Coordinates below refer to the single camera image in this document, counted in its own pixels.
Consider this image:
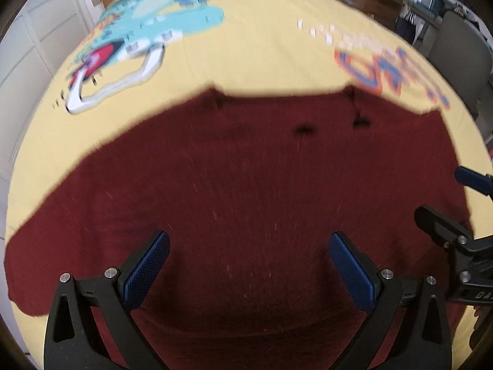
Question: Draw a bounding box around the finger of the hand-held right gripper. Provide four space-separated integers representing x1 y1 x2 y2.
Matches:
415 206 475 248
454 166 493 195

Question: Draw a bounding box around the grey chair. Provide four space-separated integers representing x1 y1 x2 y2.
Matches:
418 10 493 124

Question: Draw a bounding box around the yellow printed blanket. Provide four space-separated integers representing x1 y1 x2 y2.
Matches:
6 0 493 370

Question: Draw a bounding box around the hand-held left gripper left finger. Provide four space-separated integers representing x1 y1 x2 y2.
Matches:
44 230 171 370

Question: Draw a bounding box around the dark red fuzzy sweater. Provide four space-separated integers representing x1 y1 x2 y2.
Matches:
5 88 476 370

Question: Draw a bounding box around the dark hanging bag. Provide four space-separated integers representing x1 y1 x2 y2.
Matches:
393 11 420 46

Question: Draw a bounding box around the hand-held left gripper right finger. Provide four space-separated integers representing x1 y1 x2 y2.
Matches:
328 232 452 370

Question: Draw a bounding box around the white wardrobe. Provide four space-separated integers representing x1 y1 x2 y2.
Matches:
0 0 95 186

